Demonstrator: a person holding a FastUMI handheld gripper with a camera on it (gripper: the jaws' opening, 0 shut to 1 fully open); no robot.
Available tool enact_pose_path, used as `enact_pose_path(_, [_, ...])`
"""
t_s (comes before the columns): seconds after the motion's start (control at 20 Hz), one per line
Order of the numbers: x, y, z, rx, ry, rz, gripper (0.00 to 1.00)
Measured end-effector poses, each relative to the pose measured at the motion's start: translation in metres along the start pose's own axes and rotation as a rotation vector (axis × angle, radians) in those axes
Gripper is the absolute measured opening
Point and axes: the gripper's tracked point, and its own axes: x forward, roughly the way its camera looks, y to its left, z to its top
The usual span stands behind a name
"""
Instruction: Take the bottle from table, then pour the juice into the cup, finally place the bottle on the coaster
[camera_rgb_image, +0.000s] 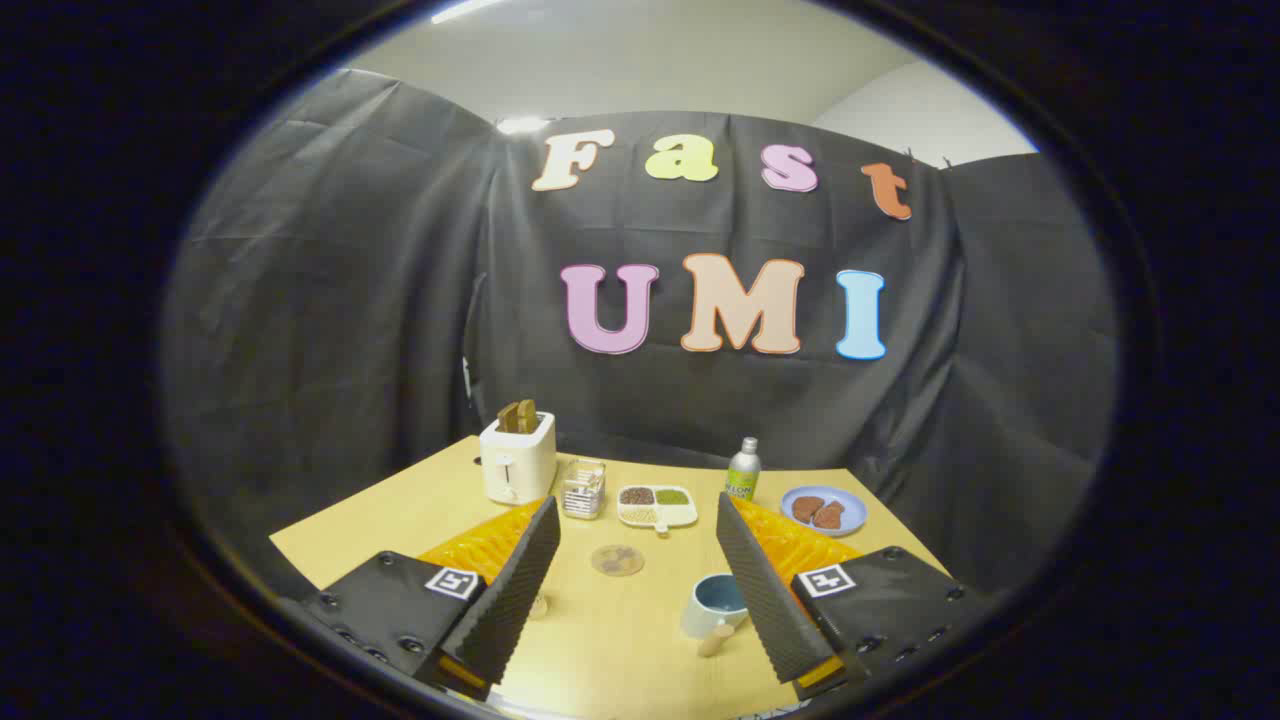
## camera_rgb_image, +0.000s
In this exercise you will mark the black backdrop cloth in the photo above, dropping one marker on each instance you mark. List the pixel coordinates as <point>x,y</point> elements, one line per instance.
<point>350,300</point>

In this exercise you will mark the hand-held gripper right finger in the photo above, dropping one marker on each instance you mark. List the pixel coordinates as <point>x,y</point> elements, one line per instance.
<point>765,590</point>

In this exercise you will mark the round patterned coaster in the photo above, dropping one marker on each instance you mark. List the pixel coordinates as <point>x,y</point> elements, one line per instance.
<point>617,560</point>

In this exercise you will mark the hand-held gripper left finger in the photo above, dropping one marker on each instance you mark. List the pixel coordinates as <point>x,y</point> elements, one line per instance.
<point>505,600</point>

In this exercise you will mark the cream toaster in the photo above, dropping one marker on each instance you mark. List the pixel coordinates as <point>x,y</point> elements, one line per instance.
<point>517,465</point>

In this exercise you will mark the blue plate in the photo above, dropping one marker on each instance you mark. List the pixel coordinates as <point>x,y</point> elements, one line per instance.
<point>855,512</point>

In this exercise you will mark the white divided grain dish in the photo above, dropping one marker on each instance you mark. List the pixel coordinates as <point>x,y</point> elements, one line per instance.
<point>655,507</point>

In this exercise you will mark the wooden table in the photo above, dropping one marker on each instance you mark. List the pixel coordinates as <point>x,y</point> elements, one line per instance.
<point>620,640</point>

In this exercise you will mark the brown meat slice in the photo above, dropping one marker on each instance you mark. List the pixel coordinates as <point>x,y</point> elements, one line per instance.
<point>830,517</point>
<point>806,509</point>

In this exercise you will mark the green soda bottle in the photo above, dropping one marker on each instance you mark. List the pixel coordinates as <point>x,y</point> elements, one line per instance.
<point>743,475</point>

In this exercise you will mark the small beige round object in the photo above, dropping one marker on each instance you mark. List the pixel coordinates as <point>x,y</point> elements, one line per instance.
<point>538,605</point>

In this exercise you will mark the brown toast slice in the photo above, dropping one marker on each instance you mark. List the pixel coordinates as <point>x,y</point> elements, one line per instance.
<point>527,415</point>
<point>507,417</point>

